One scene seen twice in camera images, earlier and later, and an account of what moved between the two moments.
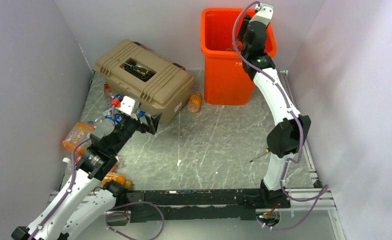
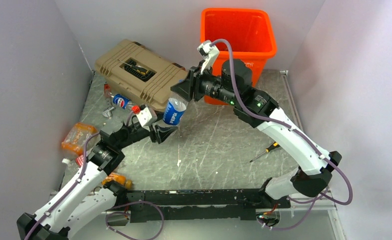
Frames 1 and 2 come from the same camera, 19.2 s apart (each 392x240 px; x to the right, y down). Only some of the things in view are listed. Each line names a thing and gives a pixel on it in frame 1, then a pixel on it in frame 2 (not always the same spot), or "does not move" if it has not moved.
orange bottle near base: [111, 176] does not move
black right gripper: [242, 28] -> [193, 82]
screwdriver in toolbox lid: [138, 69] does not move
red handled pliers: [106, 87] does not move
